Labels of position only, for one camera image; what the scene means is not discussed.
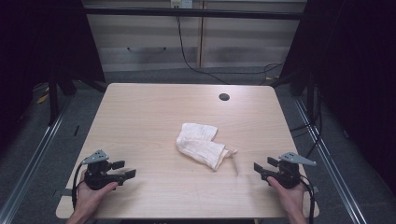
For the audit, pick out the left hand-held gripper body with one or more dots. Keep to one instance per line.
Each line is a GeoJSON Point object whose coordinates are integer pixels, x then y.
{"type": "Point", "coordinates": [97, 178]}

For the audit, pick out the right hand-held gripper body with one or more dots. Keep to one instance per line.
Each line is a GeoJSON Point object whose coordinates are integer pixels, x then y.
{"type": "Point", "coordinates": [289, 174]}

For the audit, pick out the white towel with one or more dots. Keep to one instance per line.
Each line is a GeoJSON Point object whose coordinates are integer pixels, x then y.
{"type": "Point", "coordinates": [199, 144]}

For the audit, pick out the person's left hand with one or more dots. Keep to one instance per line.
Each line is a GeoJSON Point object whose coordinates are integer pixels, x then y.
{"type": "Point", "coordinates": [90, 196]}

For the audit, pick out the person's right hand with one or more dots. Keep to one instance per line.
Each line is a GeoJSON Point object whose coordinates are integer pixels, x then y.
{"type": "Point", "coordinates": [290, 196]}

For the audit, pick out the grey tape piece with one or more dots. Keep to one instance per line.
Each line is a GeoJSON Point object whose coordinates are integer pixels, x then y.
{"type": "Point", "coordinates": [315, 189]}
{"type": "Point", "coordinates": [63, 192]}

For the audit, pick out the black metal stand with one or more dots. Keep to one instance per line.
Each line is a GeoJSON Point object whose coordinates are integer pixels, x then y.
{"type": "Point", "coordinates": [53, 102]}

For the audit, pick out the yellow floor tape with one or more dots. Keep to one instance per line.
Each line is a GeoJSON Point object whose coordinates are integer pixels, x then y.
{"type": "Point", "coordinates": [42, 99]}

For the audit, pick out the black curtain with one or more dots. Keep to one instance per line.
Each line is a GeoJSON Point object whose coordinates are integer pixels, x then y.
{"type": "Point", "coordinates": [358, 77]}
{"type": "Point", "coordinates": [40, 46]}

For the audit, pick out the light wooden cabinet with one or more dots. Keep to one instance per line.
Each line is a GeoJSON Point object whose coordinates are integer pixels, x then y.
{"type": "Point", "coordinates": [243, 40]}

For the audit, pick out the black horizontal bar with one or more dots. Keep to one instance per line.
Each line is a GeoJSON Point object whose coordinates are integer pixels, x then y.
{"type": "Point", "coordinates": [186, 13]}

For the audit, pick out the metal floor rail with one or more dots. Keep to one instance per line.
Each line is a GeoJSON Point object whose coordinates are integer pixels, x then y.
{"type": "Point", "coordinates": [34, 155]}
{"type": "Point", "coordinates": [330, 161]}

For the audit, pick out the white wall socket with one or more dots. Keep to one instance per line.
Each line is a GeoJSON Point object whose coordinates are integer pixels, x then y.
{"type": "Point", "coordinates": [181, 3]}

